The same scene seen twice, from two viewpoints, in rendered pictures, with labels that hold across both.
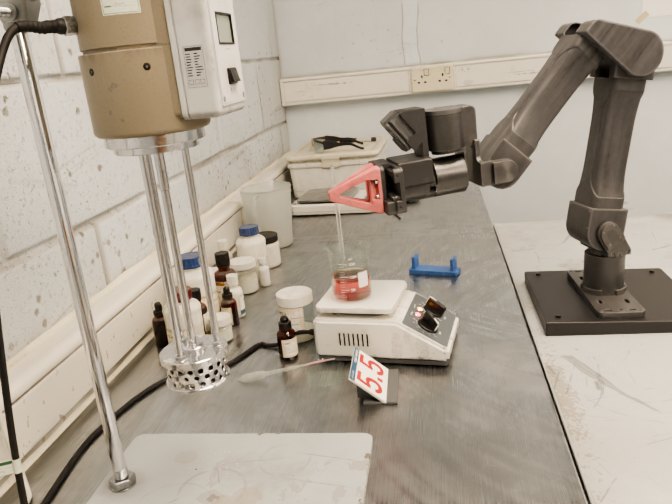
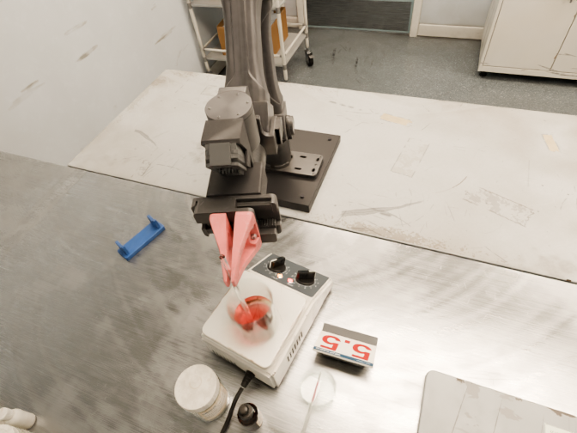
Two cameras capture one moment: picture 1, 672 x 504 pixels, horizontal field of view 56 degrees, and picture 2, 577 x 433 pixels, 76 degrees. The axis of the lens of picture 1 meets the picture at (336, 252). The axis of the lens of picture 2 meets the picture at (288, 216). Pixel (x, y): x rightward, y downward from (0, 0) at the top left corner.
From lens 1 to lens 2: 0.80 m
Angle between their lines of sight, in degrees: 65
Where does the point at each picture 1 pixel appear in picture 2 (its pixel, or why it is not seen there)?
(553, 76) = (255, 18)
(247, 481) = not seen: outside the picture
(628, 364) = (364, 191)
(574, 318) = (308, 190)
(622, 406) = (412, 213)
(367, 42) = not seen: outside the picture
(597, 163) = (270, 79)
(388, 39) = not seen: outside the picture
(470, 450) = (449, 307)
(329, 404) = (363, 395)
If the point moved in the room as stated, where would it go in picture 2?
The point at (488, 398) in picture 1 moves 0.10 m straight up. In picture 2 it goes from (385, 276) to (391, 244)
